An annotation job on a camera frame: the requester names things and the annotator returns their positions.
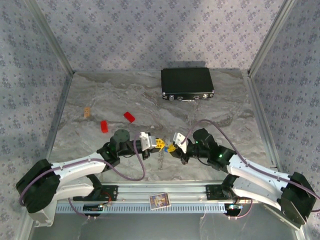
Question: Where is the grey metal bar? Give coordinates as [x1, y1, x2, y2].
[259, 202, 302, 231]

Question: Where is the right electronics board with lights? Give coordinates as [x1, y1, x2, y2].
[224, 203, 243, 217]

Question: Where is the colourful picture card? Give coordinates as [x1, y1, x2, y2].
[149, 192, 172, 208]

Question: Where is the aluminium table side rail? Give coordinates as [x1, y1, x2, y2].
[32, 72, 76, 186]
[243, 71, 295, 182]

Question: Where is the slotted grey cable duct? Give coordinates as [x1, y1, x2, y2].
[54, 202, 226, 215]

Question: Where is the aluminium frame upright post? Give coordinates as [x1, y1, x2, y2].
[24, 0, 76, 75]
[247, 0, 299, 76]

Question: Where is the grey plastic bracket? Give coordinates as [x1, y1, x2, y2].
[32, 206, 57, 228]

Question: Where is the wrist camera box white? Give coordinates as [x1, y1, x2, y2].
[138, 131, 157, 152]
[172, 131, 188, 154]

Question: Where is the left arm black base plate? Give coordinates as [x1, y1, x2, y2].
[72, 184, 119, 202]

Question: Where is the aluminium mounting rail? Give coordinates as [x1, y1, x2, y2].
[26, 182, 301, 204]

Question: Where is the black case with metal latches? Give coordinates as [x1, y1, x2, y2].
[160, 67, 215, 102]

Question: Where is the red key tag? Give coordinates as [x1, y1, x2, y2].
[99, 120, 110, 134]
[123, 111, 136, 123]

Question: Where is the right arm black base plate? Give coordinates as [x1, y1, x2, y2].
[205, 184, 252, 201]

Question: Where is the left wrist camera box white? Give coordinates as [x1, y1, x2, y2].
[138, 131, 157, 152]

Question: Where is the left black electronics board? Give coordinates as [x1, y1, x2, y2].
[83, 204, 104, 212]

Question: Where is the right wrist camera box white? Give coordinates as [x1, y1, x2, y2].
[172, 131, 188, 154]

